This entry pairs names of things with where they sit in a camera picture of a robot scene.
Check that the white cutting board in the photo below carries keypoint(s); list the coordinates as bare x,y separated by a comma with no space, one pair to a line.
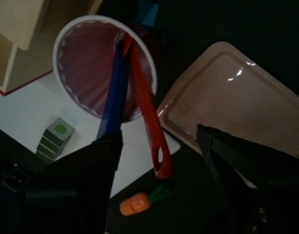
30,103

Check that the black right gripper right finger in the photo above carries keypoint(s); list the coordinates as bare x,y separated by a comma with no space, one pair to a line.
261,182

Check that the orange toy carrot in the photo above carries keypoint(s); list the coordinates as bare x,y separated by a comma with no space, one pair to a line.
137,204

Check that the green toy sushi roll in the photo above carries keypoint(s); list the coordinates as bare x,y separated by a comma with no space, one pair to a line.
54,140

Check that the blue toy knife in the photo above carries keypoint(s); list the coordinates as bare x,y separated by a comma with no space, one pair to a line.
115,97

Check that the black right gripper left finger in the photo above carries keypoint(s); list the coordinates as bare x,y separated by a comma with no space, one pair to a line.
74,189

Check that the red toy knife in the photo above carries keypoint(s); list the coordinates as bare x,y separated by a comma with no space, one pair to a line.
150,115

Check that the pink rectangular plate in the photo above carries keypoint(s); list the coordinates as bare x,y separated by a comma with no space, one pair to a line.
237,97

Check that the wooden box with red front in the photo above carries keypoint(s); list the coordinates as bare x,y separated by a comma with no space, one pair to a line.
30,36

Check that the red plastic cup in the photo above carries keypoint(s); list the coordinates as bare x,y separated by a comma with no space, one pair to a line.
86,70

